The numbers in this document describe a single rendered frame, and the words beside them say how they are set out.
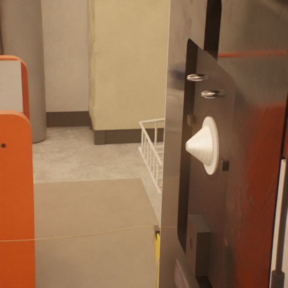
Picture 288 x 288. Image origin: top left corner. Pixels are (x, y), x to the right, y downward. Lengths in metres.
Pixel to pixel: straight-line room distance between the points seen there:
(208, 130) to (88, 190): 1.08
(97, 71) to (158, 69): 0.36
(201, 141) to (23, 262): 0.52
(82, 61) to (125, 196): 2.53
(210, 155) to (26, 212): 0.46
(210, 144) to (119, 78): 3.17
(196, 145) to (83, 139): 3.40
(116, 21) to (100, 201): 2.18
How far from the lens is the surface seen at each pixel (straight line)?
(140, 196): 1.72
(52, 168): 3.67
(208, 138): 0.69
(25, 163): 1.05
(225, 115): 0.66
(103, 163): 3.73
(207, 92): 0.65
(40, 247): 1.50
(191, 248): 0.76
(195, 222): 0.75
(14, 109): 1.05
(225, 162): 0.64
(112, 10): 3.76
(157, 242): 1.09
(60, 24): 4.12
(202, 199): 0.76
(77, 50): 4.16
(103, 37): 3.78
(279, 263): 0.49
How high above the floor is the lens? 1.46
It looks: 22 degrees down
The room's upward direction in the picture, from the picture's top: 2 degrees clockwise
